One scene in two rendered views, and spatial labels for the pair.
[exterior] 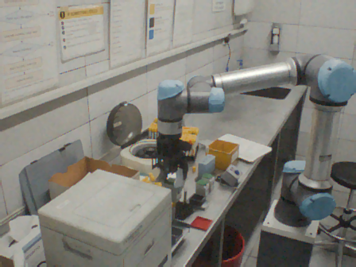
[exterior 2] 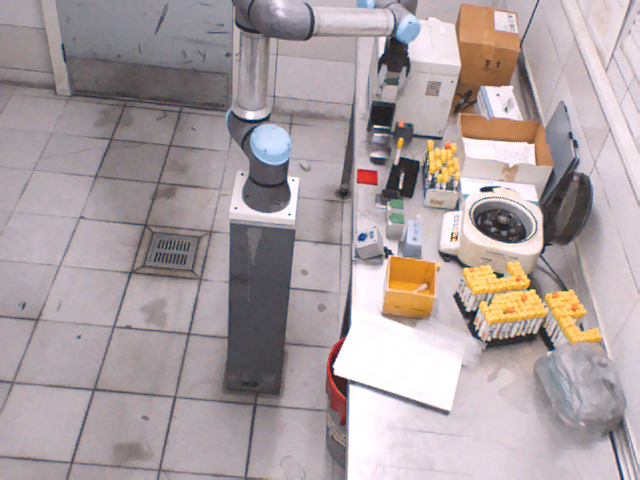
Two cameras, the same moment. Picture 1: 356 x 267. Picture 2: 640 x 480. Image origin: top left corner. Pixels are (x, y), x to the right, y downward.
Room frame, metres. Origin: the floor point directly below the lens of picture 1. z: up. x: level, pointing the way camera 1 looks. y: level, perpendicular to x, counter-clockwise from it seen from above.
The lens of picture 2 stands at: (2.85, -1.14, 2.45)
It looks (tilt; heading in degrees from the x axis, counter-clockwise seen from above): 44 degrees down; 151
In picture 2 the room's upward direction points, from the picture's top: 8 degrees clockwise
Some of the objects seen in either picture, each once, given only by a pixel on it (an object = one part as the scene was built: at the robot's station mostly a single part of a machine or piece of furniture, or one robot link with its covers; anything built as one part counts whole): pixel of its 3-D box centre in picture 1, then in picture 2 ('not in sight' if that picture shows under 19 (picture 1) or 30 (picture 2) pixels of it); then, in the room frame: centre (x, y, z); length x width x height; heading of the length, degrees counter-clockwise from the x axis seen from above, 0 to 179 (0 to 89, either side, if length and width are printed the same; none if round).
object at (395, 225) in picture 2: (207, 182); (395, 226); (1.46, -0.13, 0.91); 0.05 x 0.04 x 0.07; 64
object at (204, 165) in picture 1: (206, 168); (411, 244); (1.56, -0.13, 0.92); 0.10 x 0.07 x 0.10; 149
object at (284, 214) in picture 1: (294, 205); (267, 184); (1.22, -0.45, 0.95); 0.15 x 0.15 x 0.10
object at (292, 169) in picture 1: (299, 179); (268, 152); (1.21, -0.45, 1.07); 0.13 x 0.12 x 0.14; 5
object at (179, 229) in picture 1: (169, 239); (380, 132); (1.04, 0.03, 0.92); 0.21 x 0.07 x 0.05; 154
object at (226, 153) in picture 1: (222, 154); (408, 288); (1.71, -0.22, 0.93); 0.13 x 0.13 x 0.10; 60
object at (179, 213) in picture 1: (172, 205); (405, 165); (1.24, 0.02, 0.93); 0.17 x 0.09 x 0.11; 143
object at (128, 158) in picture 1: (153, 161); (492, 232); (1.61, 0.12, 0.94); 0.30 x 0.24 x 0.12; 55
